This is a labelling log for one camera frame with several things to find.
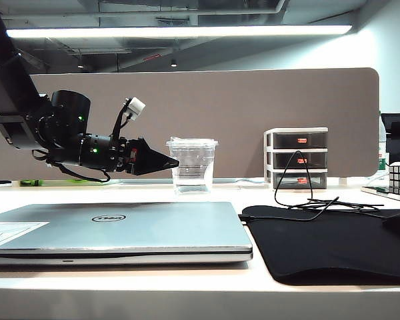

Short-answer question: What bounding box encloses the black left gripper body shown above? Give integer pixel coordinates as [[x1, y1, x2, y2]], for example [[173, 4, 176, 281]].
[[110, 135, 140, 175]]

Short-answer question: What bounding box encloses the black mouse pad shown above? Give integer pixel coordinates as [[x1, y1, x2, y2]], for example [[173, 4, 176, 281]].
[[241, 205, 400, 287]]

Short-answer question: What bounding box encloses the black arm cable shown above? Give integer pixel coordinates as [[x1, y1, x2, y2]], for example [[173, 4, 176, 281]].
[[31, 149, 112, 184]]

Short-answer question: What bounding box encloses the white flat device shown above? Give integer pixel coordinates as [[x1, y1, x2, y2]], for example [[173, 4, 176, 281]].
[[360, 185, 400, 202]]

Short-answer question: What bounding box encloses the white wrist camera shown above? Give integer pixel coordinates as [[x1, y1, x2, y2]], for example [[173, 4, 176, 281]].
[[125, 96, 147, 122]]

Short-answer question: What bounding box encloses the white mini drawer frame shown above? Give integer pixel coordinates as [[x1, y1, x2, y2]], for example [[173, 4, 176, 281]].
[[263, 127, 329, 191]]

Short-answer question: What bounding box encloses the silver Dell laptop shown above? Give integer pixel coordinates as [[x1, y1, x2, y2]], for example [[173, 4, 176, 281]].
[[0, 201, 254, 266]]

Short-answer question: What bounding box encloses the brown desk divider panel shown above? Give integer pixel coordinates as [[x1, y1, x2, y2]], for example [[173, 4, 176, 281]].
[[0, 67, 381, 180]]

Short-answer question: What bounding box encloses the white sticker on laptop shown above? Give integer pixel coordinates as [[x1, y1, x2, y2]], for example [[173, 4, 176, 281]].
[[0, 221, 51, 248]]

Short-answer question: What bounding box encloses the thin black cable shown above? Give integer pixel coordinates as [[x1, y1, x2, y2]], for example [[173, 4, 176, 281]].
[[238, 149, 386, 223]]

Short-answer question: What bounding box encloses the clear bottle green label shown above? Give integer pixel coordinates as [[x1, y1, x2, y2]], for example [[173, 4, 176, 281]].
[[378, 115, 389, 171]]

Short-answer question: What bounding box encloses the dark translucent drawer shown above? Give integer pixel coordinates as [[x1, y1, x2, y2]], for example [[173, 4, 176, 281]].
[[272, 131, 328, 149], [272, 171, 328, 189], [272, 151, 328, 169]]

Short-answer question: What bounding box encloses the clear plastic coffee cup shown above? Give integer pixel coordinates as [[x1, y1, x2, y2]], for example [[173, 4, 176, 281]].
[[165, 136, 220, 195]]

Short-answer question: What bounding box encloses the long ceiling light bar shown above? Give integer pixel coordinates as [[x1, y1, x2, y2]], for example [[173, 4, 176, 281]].
[[5, 25, 353, 39]]

